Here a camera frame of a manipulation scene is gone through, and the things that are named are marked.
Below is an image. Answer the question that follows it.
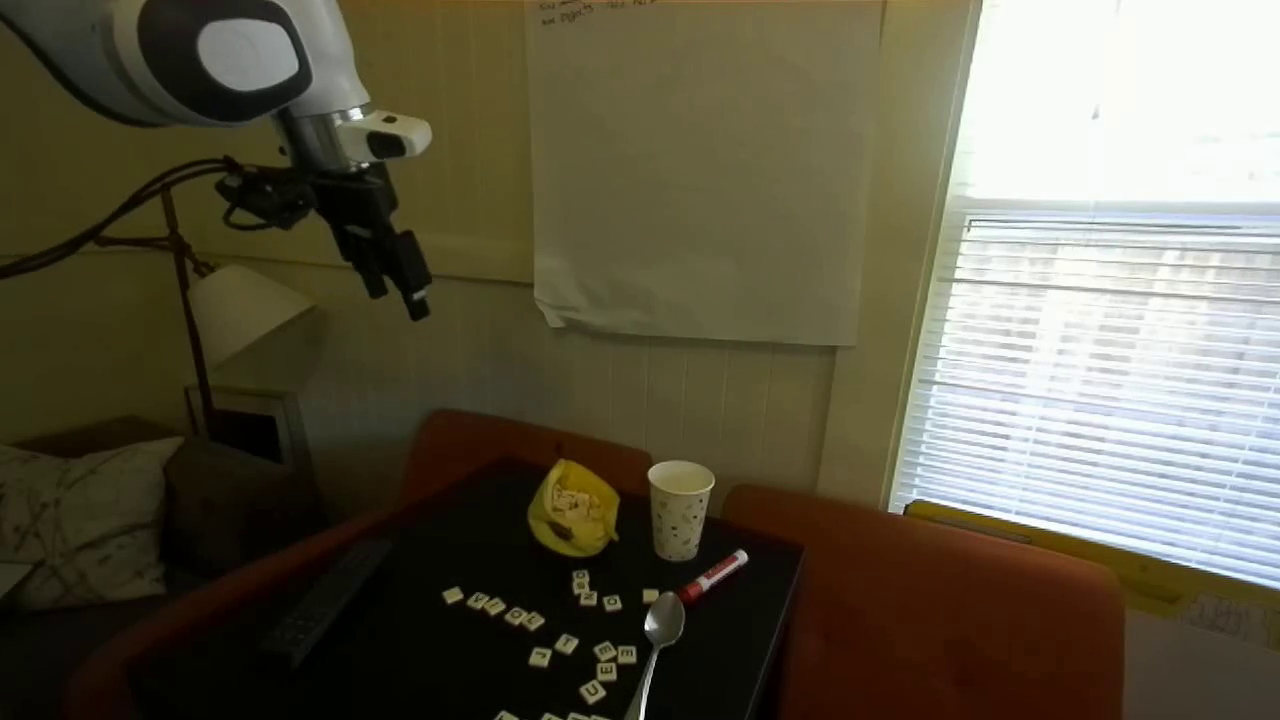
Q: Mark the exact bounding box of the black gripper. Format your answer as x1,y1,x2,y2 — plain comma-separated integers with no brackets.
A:
310,162,442,325

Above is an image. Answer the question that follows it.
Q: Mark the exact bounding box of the white paper cup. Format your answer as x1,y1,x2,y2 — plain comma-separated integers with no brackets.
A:
645,456,719,570

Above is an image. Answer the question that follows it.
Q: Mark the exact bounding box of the lamp with white shade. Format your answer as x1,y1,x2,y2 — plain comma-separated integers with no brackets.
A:
93,176,322,431

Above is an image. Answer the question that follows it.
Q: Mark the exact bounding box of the white nightstand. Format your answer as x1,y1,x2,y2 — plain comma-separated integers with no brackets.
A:
183,384,312,474

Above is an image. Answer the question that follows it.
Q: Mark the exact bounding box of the orange upholstered chair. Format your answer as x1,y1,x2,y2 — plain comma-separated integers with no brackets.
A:
60,403,657,720
717,482,1131,720

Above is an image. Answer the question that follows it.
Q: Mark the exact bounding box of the brown cushion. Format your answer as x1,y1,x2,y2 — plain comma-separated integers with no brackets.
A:
162,435,331,584

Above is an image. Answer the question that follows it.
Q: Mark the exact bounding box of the white paper sheet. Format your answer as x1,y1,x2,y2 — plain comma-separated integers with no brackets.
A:
519,0,893,354

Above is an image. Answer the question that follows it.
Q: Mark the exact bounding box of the brown wooden board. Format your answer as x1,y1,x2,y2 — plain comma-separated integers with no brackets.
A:
11,414,183,464

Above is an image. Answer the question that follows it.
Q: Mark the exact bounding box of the black remote control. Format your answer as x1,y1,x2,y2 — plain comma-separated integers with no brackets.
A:
251,535,395,671

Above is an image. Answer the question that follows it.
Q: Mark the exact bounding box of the white patterned pillow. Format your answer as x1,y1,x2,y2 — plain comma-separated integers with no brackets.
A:
0,435,183,616

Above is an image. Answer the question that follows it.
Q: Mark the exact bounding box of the silver metal spoon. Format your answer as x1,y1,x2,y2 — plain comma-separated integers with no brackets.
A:
620,588,693,720

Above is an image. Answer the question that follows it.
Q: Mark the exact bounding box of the white window blind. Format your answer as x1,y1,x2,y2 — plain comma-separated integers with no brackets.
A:
890,195,1280,591

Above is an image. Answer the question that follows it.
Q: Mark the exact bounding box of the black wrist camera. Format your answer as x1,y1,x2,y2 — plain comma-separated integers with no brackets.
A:
214,157,325,233

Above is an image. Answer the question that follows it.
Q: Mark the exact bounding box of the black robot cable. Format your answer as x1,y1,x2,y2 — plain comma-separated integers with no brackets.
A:
0,157,243,284

